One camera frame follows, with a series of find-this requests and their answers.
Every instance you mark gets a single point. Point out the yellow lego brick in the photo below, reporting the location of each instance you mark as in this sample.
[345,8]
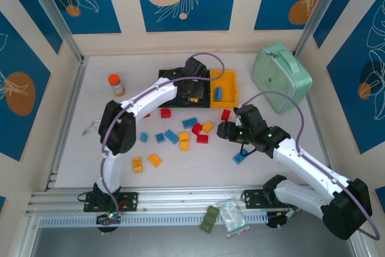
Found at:
[155,160]
[207,127]
[194,100]
[184,146]
[137,164]
[183,136]

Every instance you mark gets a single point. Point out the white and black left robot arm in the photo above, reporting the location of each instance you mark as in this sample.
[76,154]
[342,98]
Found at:
[156,97]

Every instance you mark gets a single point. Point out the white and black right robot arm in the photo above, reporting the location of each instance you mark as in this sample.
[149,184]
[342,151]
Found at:
[300,160]

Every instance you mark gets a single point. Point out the black two-compartment bin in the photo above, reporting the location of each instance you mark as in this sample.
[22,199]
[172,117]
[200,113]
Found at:
[195,106]

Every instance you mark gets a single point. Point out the yellow plastic bin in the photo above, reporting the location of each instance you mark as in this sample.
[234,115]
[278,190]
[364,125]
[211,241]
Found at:
[228,78]

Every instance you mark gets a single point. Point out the orange-lidded spice bottle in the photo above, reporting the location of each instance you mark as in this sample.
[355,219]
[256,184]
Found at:
[117,87]

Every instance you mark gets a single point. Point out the mint green zip case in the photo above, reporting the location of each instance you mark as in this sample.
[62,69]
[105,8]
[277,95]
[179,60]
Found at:
[279,73]

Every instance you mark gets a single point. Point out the clear zip bag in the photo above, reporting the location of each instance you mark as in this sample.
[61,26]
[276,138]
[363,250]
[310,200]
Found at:
[233,218]

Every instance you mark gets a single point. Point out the green toy brick off-table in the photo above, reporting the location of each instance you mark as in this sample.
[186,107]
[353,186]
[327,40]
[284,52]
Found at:
[209,219]

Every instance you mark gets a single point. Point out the small circuit board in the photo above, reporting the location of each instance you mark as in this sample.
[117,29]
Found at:
[111,215]
[290,213]

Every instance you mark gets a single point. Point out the metal scissor tongs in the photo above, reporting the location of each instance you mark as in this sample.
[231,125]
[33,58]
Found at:
[85,132]

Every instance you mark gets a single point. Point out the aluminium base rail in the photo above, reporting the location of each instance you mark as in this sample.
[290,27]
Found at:
[180,200]

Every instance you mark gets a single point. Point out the aluminium side rail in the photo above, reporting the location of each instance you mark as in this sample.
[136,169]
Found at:
[67,118]
[318,130]

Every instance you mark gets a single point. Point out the aluminium frame post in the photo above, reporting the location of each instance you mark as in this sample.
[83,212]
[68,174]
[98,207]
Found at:
[54,13]
[319,13]

